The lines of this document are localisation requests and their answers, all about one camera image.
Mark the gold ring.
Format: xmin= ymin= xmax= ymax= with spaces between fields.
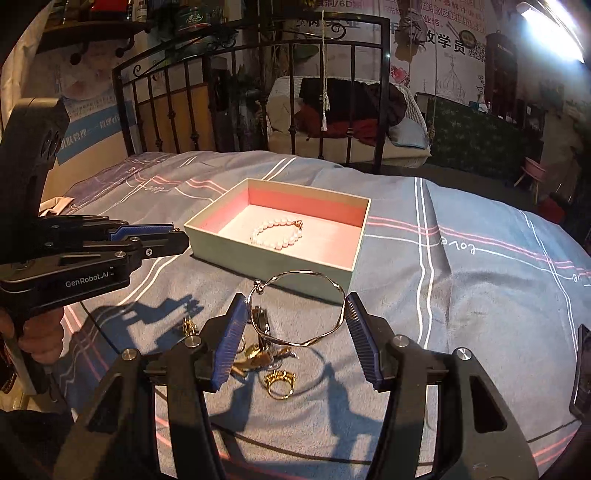
xmin=263 ymin=369 xmax=298 ymax=401

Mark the dark green patterned sofa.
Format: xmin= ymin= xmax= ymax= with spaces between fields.
xmin=426 ymin=95 xmax=543 ymax=181

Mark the gold flower brooch cluster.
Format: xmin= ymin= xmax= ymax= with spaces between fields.
xmin=180 ymin=317 xmax=198 ymax=337

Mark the person's left hand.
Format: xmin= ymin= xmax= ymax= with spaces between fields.
xmin=18 ymin=307 xmax=64 ymax=365

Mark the pearl bead bracelet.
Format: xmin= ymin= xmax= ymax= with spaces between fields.
xmin=248 ymin=218 xmax=305 ymax=252

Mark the red cloth on chair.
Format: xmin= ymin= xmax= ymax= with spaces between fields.
xmin=294 ymin=104 xmax=378 ymax=146

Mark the pink stool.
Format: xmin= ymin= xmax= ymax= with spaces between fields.
xmin=514 ymin=157 xmax=547 ymax=204

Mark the thin silver bangle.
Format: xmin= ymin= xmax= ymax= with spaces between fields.
xmin=246 ymin=270 xmax=346 ymax=348

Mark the black iron bed frame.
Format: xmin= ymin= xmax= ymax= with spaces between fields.
xmin=112 ymin=11 xmax=391 ymax=172

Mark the white tassel cord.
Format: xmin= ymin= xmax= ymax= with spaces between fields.
xmin=318 ymin=9 xmax=332 ymax=132

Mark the white wicker hanging chair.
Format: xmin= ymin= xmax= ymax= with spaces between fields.
xmin=266 ymin=76 xmax=431 ymax=168

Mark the grey striped bed cover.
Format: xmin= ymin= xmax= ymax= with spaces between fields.
xmin=55 ymin=151 xmax=590 ymax=479

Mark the open pink-lined cardboard box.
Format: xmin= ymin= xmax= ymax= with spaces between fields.
xmin=184 ymin=178 xmax=370 ymax=302

